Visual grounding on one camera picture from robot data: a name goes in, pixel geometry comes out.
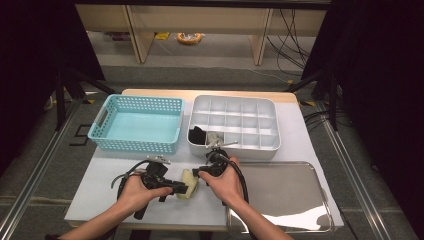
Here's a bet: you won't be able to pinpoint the black sock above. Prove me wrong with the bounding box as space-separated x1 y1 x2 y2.
188 125 208 146
193 125 208 141

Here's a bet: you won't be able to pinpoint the grey sock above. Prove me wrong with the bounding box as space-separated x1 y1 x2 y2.
209 130 225 144
205 130 225 147

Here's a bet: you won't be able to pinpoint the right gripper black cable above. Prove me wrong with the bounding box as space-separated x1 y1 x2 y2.
218 153 250 205

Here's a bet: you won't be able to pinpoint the transparent box lid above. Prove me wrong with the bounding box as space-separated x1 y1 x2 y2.
226 161 335 234

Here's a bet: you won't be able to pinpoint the pale yellow sock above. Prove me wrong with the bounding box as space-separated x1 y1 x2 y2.
181 168 198 183
176 168 200 200

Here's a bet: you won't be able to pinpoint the aluminium floor rail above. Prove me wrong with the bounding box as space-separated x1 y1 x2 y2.
0 99 83 240
314 101 391 240

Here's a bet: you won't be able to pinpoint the black metal stand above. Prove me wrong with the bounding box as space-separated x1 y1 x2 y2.
284 68 339 131
54 66 118 131

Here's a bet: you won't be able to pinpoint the beige wooden desk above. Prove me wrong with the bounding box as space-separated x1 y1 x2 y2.
74 3 329 66

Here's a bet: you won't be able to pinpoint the orange tape roll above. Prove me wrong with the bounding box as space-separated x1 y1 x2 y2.
176 32 203 46

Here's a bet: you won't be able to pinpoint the purple packet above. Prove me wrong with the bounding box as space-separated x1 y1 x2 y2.
111 32 132 42

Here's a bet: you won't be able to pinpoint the white compartment storage box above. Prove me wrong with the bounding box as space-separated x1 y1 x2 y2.
186 93 282 162

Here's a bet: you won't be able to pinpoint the black curtain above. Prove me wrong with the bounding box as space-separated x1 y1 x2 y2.
0 0 106 174
301 0 424 231

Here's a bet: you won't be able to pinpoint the black cables beside rail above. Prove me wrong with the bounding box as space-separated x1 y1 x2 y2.
303 109 334 133

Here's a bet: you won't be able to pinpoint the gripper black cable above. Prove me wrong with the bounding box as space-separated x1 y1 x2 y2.
218 153 250 205
110 159 151 202

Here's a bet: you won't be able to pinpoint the blue plastic basket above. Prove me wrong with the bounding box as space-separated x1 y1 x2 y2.
87 94 185 155

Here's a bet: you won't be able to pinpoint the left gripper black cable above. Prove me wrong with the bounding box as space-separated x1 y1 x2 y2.
110 159 151 202

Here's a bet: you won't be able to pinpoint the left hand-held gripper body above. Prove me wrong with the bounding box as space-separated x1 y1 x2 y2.
133 154 172 221

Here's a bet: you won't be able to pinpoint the person's right hand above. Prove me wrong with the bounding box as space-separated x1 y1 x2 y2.
198 156 246 207

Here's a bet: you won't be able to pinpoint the white floor cable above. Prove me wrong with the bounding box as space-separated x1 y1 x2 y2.
246 68 294 84

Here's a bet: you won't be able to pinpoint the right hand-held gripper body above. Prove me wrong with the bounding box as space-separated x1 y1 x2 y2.
199 139 239 178

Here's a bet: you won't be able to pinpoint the bundle of black floor cables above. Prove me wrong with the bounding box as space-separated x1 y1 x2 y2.
266 8 318 76

